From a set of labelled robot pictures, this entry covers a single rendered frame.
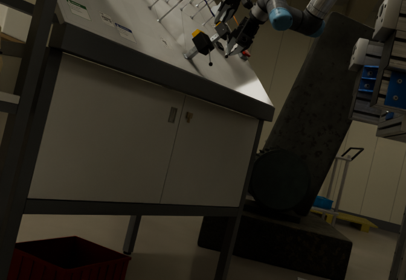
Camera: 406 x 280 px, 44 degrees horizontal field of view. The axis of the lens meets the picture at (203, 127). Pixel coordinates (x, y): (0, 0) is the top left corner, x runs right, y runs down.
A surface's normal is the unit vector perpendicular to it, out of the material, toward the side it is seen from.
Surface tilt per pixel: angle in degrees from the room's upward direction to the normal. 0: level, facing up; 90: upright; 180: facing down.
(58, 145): 90
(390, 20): 90
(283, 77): 90
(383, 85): 90
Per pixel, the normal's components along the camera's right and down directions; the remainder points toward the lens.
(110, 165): 0.79, 0.18
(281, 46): -0.15, -0.05
